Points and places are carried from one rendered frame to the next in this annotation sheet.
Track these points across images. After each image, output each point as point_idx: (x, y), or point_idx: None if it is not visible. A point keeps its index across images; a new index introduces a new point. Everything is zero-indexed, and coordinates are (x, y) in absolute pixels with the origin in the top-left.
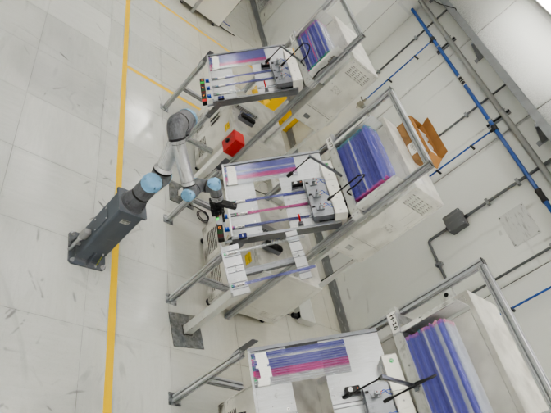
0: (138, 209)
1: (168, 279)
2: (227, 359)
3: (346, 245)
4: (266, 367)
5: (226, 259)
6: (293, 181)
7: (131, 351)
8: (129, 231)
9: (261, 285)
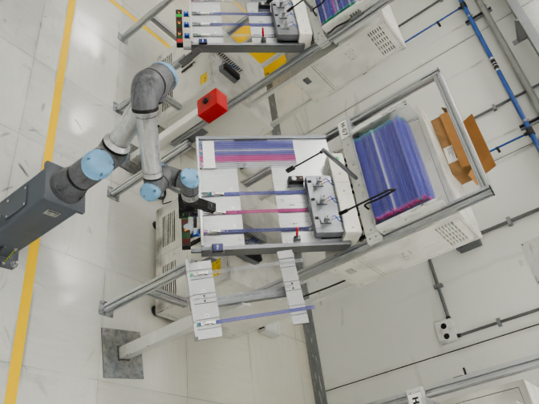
0: (73, 199)
1: (105, 280)
2: None
3: (347, 268)
4: None
5: (192, 282)
6: (292, 176)
7: (42, 391)
8: (56, 224)
9: None
